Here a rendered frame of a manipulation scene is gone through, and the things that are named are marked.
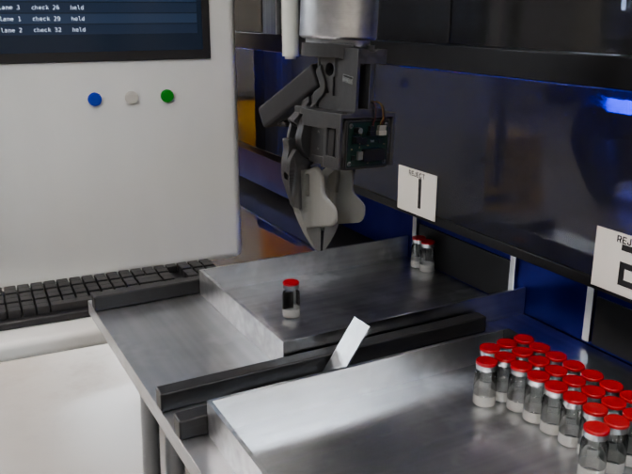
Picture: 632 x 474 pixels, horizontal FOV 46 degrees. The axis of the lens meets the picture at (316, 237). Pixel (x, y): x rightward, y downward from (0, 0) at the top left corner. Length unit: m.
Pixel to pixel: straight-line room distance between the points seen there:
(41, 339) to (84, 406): 1.50
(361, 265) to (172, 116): 0.44
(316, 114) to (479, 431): 0.33
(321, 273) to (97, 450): 1.43
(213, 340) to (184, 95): 0.56
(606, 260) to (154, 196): 0.82
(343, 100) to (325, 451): 0.32
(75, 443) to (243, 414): 1.76
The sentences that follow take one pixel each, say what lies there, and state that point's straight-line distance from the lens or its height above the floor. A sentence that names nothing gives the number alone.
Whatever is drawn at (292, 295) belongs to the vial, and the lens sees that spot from 0.92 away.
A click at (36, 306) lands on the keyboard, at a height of 0.82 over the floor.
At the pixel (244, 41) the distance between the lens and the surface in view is 1.46.
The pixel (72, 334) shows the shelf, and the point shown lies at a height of 0.80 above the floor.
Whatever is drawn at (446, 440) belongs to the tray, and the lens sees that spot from 0.70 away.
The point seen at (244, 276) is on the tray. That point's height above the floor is 0.90.
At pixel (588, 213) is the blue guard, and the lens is 0.78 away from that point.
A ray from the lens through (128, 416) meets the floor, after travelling 2.54.
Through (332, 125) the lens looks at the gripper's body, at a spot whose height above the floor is 1.15.
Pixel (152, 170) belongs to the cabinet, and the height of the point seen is 0.98.
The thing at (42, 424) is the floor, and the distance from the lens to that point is 2.57.
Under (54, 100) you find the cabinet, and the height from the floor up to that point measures 1.11.
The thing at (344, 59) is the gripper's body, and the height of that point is 1.21.
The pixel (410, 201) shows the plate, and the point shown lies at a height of 1.00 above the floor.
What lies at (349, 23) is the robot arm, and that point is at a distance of 0.71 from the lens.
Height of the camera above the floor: 1.25
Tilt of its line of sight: 17 degrees down
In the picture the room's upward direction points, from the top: straight up
